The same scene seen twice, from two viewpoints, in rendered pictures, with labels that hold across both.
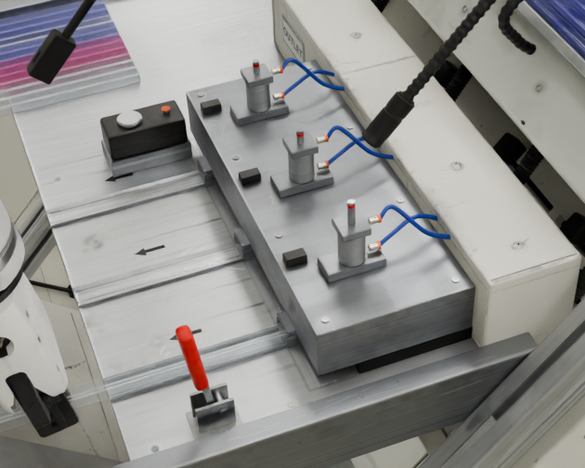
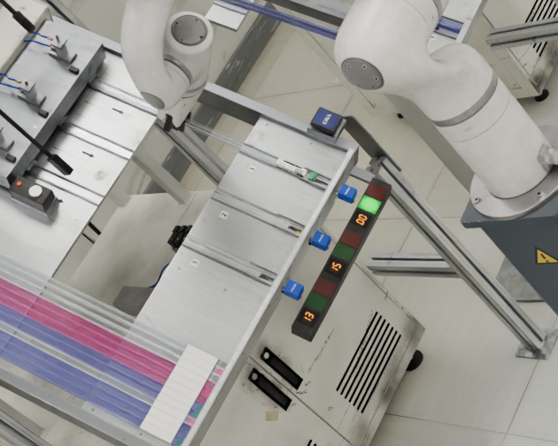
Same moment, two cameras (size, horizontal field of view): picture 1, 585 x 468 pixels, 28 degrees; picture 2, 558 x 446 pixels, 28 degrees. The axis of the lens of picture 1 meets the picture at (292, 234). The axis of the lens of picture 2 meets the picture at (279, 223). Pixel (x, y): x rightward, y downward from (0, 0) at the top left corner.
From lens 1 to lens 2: 2.04 m
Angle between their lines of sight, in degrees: 67
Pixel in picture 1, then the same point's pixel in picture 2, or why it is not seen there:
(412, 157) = not seen: outside the picture
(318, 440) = not seen: hidden behind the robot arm
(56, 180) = (77, 219)
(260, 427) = not seen: hidden behind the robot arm
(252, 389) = (124, 76)
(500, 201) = (3, 25)
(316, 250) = (64, 69)
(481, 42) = not seen: outside the picture
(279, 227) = (62, 87)
